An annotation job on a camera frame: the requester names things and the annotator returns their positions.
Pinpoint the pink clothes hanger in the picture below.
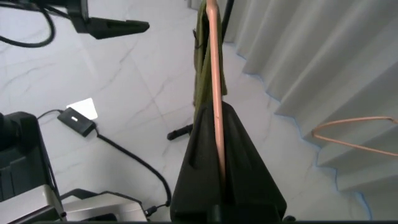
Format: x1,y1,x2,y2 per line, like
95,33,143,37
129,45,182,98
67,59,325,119
312,116,398,157
205,0,228,184

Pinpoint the black clothes rack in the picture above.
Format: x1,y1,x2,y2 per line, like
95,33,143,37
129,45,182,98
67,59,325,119
167,0,236,141

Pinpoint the black cable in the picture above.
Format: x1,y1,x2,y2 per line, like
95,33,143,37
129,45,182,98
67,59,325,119
94,129,172,218
0,3,56,49

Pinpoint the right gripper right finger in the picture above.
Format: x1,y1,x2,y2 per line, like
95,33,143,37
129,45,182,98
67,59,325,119
221,101,287,220

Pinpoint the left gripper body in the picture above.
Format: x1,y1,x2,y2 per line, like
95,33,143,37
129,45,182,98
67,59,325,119
67,0,91,34

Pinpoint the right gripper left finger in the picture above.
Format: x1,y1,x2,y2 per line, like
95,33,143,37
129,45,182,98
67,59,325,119
170,102,225,222

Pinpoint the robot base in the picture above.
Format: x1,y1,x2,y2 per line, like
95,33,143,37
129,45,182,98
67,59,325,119
0,111,147,222

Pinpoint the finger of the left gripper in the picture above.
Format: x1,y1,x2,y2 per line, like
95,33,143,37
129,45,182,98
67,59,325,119
85,17,150,40

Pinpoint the black power adapter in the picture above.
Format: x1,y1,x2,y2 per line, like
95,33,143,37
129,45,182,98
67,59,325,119
57,107,97,138

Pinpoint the green shirt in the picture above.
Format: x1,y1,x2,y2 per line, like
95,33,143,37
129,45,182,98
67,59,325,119
192,0,228,124

